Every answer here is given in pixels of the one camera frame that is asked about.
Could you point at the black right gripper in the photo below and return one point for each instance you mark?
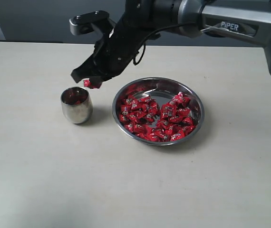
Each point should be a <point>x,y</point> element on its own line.
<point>115,54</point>

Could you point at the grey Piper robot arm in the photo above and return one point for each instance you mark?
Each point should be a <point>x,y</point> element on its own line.
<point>143,20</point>

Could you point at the red candy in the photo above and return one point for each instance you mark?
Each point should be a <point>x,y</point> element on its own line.
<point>153,137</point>
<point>92,85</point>
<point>124,109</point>
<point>74,97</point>
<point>180,100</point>
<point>177,136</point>

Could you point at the stainless steel plate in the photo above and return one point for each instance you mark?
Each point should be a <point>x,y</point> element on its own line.
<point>151,112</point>

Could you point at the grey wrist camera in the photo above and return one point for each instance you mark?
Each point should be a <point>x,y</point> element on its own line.
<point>96,21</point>

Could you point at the stainless steel cup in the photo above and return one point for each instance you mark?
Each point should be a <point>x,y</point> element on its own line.
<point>77,114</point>

